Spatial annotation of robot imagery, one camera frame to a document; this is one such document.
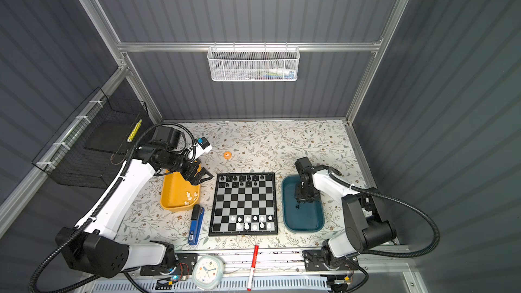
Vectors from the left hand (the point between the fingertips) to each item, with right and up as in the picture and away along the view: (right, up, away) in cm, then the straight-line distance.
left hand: (203, 168), depth 77 cm
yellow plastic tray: (-17, -14, +16) cm, 27 cm away
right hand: (+42, -16, +12) cm, 46 cm away
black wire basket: (-40, +8, -4) cm, 41 cm away
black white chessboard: (+15, -17, +10) cm, 25 cm away
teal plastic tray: (+39, -23, +11) cm, 47 cm away
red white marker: (+19, -35, -4) cm, 40 cm away
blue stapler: (-3, -19, +4) cm, 20 cm away
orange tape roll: (+4, +3, +29) cm, 29 cm away
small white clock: (+4, -35, -7) cm, 36 cm away
